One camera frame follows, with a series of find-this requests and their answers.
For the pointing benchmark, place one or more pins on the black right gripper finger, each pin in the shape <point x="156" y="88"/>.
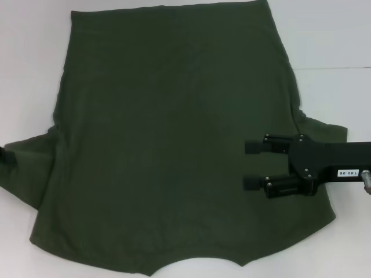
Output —
<point x="284" y="186"/>
<point x="272" y="144"/>

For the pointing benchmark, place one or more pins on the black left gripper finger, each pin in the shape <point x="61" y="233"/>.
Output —
<point x="6" y="158"/>

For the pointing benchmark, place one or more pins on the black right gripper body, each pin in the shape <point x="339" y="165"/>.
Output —
<point x="327" y="156"/>

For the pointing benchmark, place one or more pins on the dark green shirt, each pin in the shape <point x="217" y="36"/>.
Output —
<point x="174" y="130"/>

